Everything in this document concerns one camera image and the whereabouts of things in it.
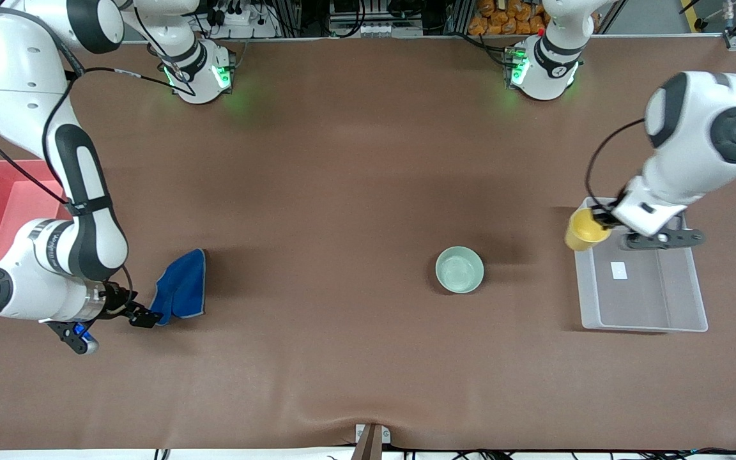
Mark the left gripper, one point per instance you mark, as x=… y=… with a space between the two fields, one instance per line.
x=602 y=218

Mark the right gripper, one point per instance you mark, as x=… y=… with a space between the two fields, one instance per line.
x=116 y=301

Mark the yellow cup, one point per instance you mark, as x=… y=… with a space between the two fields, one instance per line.
x=582 y=233

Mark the blue microfibre cloth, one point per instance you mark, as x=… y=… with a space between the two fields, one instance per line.
x=183 y=287

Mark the pale green bowl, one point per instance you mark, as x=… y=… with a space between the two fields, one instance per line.
x=459 y=270

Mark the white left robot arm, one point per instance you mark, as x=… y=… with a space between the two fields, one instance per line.
x=694 y=128

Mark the white label sticker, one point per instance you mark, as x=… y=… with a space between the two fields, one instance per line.
x=619 y=271

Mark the clear plastic bin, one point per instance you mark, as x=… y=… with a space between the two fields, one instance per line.
x=636 y=300

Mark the orange snack bag pile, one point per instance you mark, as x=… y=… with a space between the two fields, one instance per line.
x=502 y=19

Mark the brown table mat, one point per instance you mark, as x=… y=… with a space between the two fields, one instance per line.
x=342 y=191

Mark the white socket strip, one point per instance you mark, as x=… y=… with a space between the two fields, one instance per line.
x=374 y=29

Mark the white power strip with plugs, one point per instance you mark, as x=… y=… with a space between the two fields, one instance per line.
x=240 y=22

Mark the table edge clamp bracket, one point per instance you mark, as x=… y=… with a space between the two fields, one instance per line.
x=372 y=436

